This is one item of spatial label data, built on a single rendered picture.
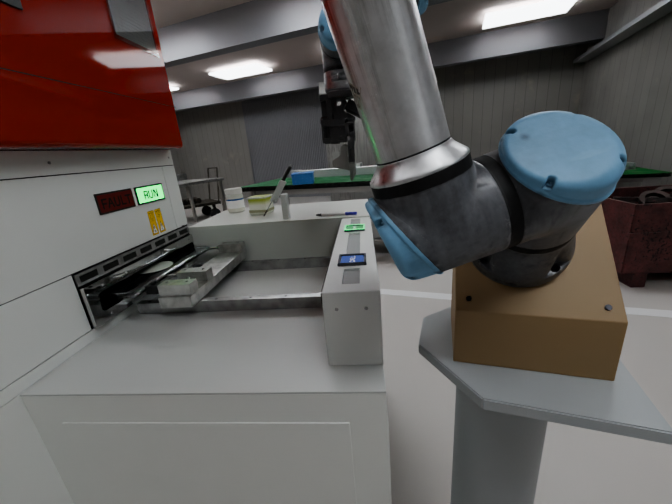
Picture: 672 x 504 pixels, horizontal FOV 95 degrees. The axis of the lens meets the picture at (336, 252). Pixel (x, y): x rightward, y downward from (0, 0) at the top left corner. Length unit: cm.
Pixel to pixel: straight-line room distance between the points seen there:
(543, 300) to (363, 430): 34
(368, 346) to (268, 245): 64
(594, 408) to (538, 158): 35
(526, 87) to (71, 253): 808
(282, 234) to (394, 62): 80
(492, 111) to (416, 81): 782
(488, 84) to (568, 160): 783
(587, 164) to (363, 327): 35
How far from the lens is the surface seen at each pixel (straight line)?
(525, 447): 72
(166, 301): 83
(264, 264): 103
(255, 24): 497
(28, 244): 79
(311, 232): 104
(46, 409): 78
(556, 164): 38
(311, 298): 74
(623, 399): 61
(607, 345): 60
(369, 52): 34
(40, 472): 87
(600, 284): 59
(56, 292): 82
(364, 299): 50
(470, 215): 36
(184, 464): 72
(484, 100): 816
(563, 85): 839
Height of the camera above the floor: 117
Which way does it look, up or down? 18 degrees down
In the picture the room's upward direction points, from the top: 5 degrees counter-clockwise
